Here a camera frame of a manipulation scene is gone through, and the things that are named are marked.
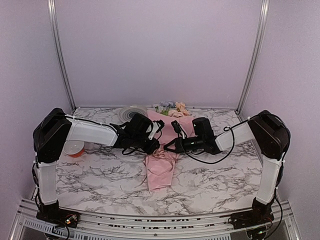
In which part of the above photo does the pink wrapping paper sheet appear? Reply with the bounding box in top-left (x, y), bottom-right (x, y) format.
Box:
top-left (144, 110), bottom-right (195, 191)

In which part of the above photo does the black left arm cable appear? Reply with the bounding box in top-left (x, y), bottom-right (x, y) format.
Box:
top-left (121, 119), bottom-right (161, 156)

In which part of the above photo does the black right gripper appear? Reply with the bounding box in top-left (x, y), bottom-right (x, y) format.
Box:
top-left (164, 135), bottom-right (205, 154)

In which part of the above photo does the aluminium front rail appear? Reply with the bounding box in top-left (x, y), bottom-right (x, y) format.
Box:
top-left (8, 199), bottom-right (301, 240)

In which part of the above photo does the beige raffia ribbon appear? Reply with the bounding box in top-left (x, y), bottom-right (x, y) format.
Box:
top-left (144, 148), bottom-right (180, 191)

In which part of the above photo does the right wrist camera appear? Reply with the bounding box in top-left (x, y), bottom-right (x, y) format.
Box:
top-left (171, 120), bottom-right (188, 139)

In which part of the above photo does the right aluminium frame post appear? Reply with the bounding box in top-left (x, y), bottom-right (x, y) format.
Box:
top-left (236, 0), bottom-right (270, 115)

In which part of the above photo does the white bowl with red outside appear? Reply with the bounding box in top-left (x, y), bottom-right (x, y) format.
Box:
top-left (62, 140), bottom-right (85, 158)

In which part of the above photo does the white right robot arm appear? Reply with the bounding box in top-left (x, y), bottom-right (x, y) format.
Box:
top-left (163, 110), bottom-right (291, 224)

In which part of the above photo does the blue fake flower stem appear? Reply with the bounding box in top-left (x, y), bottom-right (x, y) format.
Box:
top-left (152, 101), bottom-right (176, 116)

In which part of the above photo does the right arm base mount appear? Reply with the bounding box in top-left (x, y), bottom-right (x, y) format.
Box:
top-left (228, 197), bottom-right (275, 230)

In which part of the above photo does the left aluminium frame post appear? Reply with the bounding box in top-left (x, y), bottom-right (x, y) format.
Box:
top-left (47, 0), bottom-right (77, 112)

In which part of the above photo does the aluminium frame post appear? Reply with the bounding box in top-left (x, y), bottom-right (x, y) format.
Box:
top-left (47, 0), bottom-right (77, 112)
top-left (236, 0), bottom-right (270, 115)

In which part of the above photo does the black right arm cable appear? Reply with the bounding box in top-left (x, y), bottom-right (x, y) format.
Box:
top-left (182, 114), bottom-right (292, 165)

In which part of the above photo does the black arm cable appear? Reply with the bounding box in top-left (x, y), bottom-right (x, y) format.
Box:
top-left (182, 114), bottom-right (292, 165)
top-left (121, 119), bottom-right (161, 156)

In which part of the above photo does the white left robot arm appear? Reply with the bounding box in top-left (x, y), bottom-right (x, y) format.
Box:
top-left (33, 108), bottom-right (165, 223)

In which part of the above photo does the striped grey ceramic plate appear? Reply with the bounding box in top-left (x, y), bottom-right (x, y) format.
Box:
top-left (118, 105), bottom-right (148, 123)

